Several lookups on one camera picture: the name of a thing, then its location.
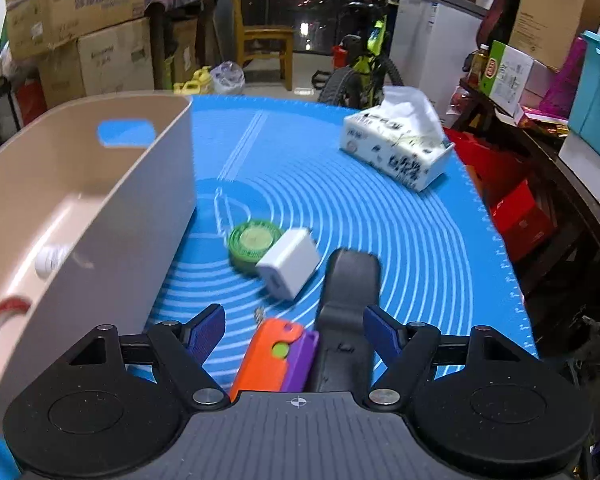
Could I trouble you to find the wooden chair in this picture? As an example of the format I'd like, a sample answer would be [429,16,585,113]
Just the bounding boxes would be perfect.
[228,0,295,92]

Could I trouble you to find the dark wooden side table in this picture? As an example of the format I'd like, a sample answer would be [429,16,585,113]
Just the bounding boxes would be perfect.
[460,77,600,271]

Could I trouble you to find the green white carton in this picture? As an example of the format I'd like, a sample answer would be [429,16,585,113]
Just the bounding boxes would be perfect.
[489,40,535,113]

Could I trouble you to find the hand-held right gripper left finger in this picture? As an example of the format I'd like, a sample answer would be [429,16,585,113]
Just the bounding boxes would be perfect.
[62,303,231,408]

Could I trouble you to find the white tissue pack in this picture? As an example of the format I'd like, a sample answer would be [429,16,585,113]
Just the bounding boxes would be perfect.
[339,86,456,192]

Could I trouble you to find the blue silicone mat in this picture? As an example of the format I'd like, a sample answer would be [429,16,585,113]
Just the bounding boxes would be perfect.
[0,94,540,480]

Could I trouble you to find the white flat box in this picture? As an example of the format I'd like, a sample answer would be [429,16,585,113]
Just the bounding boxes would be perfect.
[559,132,600,226]

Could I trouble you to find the red gift box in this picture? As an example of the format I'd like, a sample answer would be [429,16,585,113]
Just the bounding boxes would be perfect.
[490,180,556,261]

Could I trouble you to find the black stapler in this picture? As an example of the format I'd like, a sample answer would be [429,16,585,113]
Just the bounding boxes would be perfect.
[305,249,381,393]

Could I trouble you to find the teal plastic storage box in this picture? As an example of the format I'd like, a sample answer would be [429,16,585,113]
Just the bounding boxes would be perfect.
[567,30,600,148]

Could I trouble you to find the white chest freezer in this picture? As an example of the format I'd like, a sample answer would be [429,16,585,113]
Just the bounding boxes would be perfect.
[387,0,486,111]

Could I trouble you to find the red paper bag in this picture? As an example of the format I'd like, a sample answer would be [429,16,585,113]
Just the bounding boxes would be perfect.
[442,127,526,211]

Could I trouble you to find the white charger plug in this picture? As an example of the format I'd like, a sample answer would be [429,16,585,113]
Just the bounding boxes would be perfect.
[255,228,322,302]

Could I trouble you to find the clear plastic bag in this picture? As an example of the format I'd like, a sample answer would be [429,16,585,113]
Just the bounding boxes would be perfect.
[210,61,245,96]

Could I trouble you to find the large plain cardboard box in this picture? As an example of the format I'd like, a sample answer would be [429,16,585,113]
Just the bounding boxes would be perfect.
[77,16,156,98]

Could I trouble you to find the open printed cardboard box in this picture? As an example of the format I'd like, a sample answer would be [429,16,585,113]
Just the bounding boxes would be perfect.
[4,0,148,61]

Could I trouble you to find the green black bicycle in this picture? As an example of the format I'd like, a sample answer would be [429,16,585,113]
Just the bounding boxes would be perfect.
[311,0,406,108]

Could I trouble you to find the orange drink bottle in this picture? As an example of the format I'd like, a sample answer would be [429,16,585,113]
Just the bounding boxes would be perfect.
[469,44,491,88]

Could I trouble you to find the yellow oil jug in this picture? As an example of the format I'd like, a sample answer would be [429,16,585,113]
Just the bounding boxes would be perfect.
[174,67,213,96]

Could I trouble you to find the tall brown cardboard box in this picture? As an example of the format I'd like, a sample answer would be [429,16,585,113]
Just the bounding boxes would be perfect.
[509,0,600,71]

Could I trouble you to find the orange purple utility knife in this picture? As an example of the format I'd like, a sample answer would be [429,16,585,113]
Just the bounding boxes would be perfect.
[228,306,321,403]

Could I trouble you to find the beige plastic storage bin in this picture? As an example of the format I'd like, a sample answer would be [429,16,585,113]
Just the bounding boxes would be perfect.
[0,92,197,433]

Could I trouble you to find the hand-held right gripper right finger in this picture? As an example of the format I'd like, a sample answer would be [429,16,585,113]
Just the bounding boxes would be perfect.
[362,305,528,408]

